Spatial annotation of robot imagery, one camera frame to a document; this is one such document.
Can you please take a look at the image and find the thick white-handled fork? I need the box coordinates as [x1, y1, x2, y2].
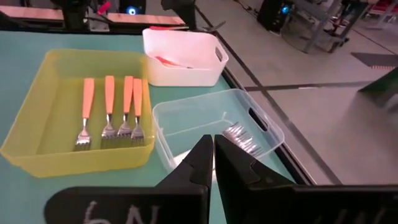
[222, 121, 246, 139]

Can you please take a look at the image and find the black computer tower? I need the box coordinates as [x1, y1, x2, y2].
[257, 0, 295, 33]

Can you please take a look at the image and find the white plastic bin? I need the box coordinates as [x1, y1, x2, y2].
[142, 27, 230, 88]

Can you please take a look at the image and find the dark floor mat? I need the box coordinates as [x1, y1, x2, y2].
[350, 52, 398, 70]

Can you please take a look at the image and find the yellow translucent plastic bin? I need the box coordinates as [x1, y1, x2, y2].
[0, 48, 156, 179]

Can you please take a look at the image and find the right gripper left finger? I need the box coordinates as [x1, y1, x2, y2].
[44, 134, 215, 224]

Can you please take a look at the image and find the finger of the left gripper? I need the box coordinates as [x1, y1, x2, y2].
[177, 8, 198, 31]

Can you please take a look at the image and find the green table mat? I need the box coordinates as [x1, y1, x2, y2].
[0, 30, 295, 224]

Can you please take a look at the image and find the grey metal desk frame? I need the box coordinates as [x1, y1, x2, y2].
[281, 0, 373, 54]

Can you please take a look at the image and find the black device with blue light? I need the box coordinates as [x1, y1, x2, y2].
[119, 0, 147, 16]

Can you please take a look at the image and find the red-orange-handled fork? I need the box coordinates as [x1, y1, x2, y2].
[154, 55, 194, 70]

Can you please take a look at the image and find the clear plastic bin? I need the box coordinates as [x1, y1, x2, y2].
[151, 88, 285, 174]

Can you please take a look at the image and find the pale orange-handled fork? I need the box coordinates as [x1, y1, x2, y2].
[117, 75, 134, 147]
[100, 75, 118, 149]
[73, 77, 96, 152]
[129, 78, 146, 147]

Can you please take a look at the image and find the black table frame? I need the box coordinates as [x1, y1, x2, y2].
[0, 9, 315, 187]

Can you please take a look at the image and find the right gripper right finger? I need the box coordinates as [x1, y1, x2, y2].
[213, 134, 398, 224]

